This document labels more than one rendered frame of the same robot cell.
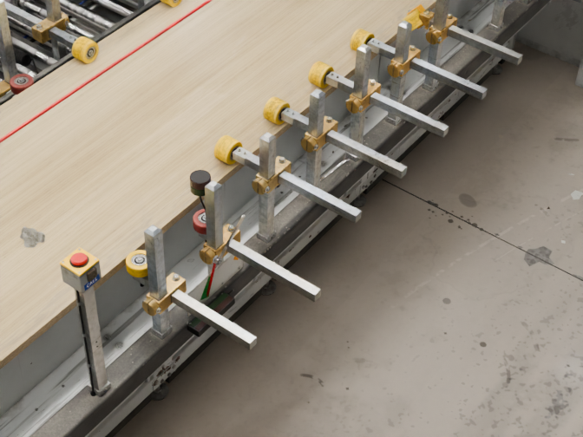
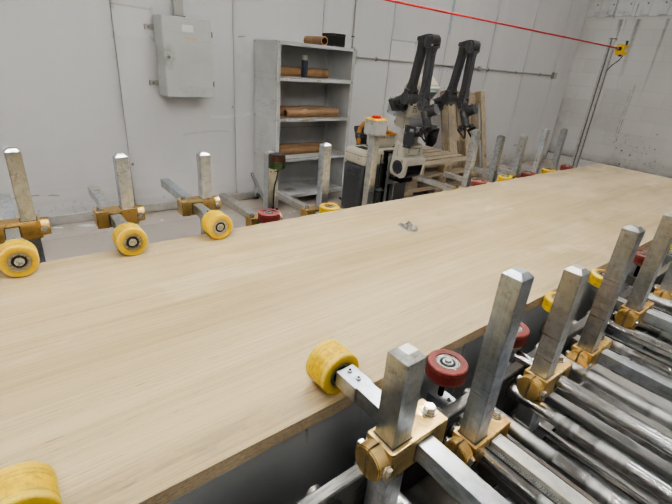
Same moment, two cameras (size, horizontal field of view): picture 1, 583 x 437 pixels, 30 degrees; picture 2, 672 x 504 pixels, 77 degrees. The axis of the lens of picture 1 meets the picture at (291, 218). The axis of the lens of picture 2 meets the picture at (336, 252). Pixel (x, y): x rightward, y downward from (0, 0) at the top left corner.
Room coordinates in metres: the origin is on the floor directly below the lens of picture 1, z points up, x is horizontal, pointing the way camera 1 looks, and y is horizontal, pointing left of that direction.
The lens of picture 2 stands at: (3.66, 0.88, 1.43)
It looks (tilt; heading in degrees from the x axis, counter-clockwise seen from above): 24 degrees down; 195
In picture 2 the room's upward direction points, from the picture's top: 5 degrees clockwise
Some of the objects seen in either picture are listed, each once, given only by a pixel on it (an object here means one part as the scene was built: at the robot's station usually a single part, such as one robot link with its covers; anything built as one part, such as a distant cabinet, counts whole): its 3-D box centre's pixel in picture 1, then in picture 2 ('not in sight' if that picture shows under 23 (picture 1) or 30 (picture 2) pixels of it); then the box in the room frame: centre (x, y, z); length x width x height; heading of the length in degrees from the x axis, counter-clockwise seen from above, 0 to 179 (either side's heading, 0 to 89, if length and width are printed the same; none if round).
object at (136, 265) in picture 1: (140, 271); (328, 218); (2.13, 0.43, 0.85); 0.08 x 0.08 x 0.11
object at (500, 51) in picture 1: (474, 41); not in sight; (3.22, -0.63, 0.95); 0.36 x 0.03 x 0.03; 55
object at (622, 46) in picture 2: not in sight; (594, 118); (0.17, 1.73, 1.20); 0.15 x 0.12 x 1.00; 145
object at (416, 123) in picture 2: not in sight; (420, 132); (0.39, 0.57, 0.99); 0.28 x 0.16 x 0.22; 145
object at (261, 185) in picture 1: (271, 176); (199, 204); (2.46, 0.07, 0.95); 0.14 x 0.06 x 0.05; 145
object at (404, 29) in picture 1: (398, 80); not in sight; (3.06, -0.35, 0.88); 0.04 x 0.04 x 0.48; 55
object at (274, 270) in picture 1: (258, 262); (244, 211); (2.20, 0.09, 0.84); 0.43 x 0.03 x 0.04; 55
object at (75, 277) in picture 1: (81, 271); (375, 127); (1.82, 0.52, 1.18); 0.07 x 0.07 x 0.08; 55
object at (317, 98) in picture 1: (314, 150); (129, 229); (2.65, -0.07, 0.89); 0.04 x 0.04 x 0.48; 55
